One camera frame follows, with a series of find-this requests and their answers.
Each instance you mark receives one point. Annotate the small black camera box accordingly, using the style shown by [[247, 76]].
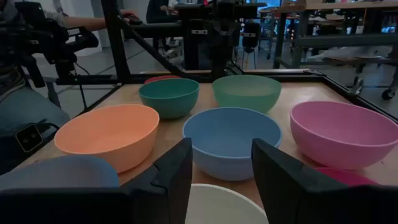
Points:
[[29, 137]]

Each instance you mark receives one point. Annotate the black aluminium table frame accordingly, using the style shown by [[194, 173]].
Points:
[[116, 46]]

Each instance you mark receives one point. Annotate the wooden workbench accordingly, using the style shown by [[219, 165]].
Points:
[[339, 40]]

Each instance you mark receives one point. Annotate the magenta plastic bowl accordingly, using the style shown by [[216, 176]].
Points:
[[345, 177]]

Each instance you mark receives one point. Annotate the person's hand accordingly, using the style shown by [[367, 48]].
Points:
[[129, 15]]

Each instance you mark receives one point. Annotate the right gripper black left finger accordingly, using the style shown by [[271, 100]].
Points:
[[93, 207]]

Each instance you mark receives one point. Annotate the black caster wheel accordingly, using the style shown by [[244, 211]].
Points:
[[388, 94], [358, 84]]

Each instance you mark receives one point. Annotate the orange plastic bowl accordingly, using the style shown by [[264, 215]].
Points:
[[105, 133]]

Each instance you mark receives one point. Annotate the pink plastic bowl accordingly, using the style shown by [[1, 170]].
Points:
[[342, 133]]

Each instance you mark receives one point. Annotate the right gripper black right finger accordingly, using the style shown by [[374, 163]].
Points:
[[311, 202]]

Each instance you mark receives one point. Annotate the red plastic bowl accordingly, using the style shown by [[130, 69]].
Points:
[[160, 78]]

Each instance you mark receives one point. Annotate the light green plastic bowl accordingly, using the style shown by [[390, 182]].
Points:
[[247, 91]]

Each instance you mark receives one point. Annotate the person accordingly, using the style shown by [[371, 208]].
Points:
[[21, 109], [158, 11]]

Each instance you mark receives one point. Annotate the white plastic bowl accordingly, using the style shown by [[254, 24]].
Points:
[[217, 208]]

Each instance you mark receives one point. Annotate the grey-blue plastic bowl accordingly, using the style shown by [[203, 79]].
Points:
[[62, 172]]

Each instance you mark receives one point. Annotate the light blue plastic bowl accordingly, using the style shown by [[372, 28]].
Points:
[[230, 133]]

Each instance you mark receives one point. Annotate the dark teal plastic bowl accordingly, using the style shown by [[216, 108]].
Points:
[[169, 96]]

